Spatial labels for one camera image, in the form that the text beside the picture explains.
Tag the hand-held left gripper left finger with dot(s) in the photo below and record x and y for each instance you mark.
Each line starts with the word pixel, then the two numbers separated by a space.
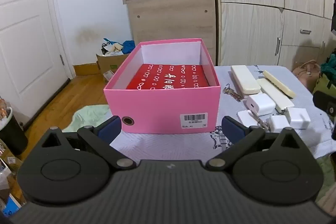
pixel 110 127

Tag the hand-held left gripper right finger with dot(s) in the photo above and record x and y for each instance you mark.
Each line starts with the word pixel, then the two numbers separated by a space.
pixel 233 127

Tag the white power adapter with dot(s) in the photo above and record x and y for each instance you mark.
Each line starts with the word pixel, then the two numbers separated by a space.
pixel 261 104
pixel 246 118
pixel 278 123
pixel 298 117

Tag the metal keyring clip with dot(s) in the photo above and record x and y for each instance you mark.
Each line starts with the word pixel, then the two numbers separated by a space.
pixel 262 123

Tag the metal keys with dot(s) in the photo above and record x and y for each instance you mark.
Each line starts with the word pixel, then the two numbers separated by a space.
pixel 232 92

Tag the white thick remote control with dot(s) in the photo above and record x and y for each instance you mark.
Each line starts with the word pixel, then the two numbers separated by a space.
pixel 244 78

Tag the pink shoe box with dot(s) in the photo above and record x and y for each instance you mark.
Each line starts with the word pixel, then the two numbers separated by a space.
pixel 157 108

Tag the cream remote control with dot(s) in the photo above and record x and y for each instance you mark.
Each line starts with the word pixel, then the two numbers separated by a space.
pixel 281 83

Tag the white rounded remote control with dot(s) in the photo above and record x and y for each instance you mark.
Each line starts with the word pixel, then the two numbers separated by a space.
pixel 275 96

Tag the green bag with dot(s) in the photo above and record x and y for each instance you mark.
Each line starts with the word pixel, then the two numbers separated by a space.
pixel 326 74

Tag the tan handbag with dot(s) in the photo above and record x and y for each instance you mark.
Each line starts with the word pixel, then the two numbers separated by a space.
pixel 305 74

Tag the cardboard box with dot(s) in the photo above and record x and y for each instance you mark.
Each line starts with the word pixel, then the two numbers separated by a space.
pixel 110 64

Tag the red printed paper sheet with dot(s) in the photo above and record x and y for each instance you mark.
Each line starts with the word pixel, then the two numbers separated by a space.
pixel 168 77

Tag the blue plastic bag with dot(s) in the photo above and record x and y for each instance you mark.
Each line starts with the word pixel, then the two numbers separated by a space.
pixel 129 47

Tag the black trash bin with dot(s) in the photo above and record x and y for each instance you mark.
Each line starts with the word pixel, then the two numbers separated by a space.
pixel 11 132

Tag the wooden open cabinet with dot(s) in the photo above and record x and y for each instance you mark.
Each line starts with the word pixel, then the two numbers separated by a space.
pixel 170 19

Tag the blue box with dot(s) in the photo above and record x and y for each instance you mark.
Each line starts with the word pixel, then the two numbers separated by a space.
pixel 10 204

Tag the white door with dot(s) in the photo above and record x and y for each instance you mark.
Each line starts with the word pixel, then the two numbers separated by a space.
pixel 26 29

